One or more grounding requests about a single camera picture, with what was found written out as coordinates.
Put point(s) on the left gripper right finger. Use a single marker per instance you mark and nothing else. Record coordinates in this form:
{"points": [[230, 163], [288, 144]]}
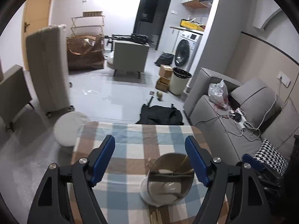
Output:
{"points": [[248, 202]]}

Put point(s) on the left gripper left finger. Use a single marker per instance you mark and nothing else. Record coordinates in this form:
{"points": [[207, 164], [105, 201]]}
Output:
{"points": [[51, 203]]}

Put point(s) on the houndstooth pillow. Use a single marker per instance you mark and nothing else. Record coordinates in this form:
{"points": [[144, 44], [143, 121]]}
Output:
{"points": [[269, 155]]}

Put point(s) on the checkered tablecloth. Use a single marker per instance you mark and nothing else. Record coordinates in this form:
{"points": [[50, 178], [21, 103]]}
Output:
{"points": [[118, 194]]}

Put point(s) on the white power strip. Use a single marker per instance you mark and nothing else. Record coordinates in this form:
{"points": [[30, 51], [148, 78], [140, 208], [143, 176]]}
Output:
{"points": [[238, 116]]}

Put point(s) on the round white stool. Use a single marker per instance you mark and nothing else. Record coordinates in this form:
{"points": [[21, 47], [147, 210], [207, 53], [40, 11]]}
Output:
{"points": [[67, 126]]}

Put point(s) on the grey sofa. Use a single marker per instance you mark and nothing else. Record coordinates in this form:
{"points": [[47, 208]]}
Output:
{"points": [[224, 137]]}

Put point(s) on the grey white utensil holder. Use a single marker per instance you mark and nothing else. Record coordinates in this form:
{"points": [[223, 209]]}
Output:
{"points": [[165, 189]]}

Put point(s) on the grey sofa cushion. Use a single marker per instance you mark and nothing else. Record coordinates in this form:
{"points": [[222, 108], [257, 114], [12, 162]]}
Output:
{"points": [[257, 100]]}

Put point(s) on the white plastic bag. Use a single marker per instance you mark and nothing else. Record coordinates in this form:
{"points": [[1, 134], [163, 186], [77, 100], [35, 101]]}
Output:
{"points": [[218, 94]]}

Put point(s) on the grey armchair by cabinet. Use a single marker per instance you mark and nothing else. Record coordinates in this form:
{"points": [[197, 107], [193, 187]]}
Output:
{"points": [[15, 95]]}

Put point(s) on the black backpack on floor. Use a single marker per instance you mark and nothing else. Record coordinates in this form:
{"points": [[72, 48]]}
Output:
{"points": [[159, 115]]}

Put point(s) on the beige trash bin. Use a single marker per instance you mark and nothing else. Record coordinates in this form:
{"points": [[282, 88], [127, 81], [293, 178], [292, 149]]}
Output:
{"points": [[178, 81]]}

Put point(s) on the cardboard box lower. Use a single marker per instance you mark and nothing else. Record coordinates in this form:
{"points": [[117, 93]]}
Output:
{"points": [[162, 84]]}

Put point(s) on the cardboard box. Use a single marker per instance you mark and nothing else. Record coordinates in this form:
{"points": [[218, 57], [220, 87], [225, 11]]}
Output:
{"points": [[162, 84], [165, 71]]}

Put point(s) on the cardboard box upper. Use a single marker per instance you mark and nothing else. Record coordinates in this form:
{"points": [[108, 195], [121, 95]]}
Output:
{"points": [[165, 71]]}

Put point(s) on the brown patterned bag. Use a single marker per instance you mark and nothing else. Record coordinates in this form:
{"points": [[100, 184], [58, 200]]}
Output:
{"points": [[85, 52]]}

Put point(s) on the black garbage bag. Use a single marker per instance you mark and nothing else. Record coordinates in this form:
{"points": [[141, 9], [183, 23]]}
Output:
{"points": [[165, 59]]}

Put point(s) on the grey armchair centre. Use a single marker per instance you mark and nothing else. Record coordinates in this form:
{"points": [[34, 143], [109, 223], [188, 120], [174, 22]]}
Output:
{"points": [[130, 56]]}

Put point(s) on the washing machine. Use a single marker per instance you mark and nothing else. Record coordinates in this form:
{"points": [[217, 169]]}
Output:
{"points": [[185, 49]]}

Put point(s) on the wooden rack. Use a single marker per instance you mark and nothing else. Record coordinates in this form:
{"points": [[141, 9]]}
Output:
{"points": [[89, 23]]}

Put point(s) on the wooden door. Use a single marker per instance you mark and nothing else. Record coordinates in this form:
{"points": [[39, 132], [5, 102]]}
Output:
{"points": [[35, 17]]}

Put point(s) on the black tripod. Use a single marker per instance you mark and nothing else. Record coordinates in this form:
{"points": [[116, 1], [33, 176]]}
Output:
{"points": [[135, 38]]}

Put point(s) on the yellow box on counter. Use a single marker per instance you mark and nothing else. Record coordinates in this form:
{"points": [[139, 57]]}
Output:
{"points": [[192, 25]]}

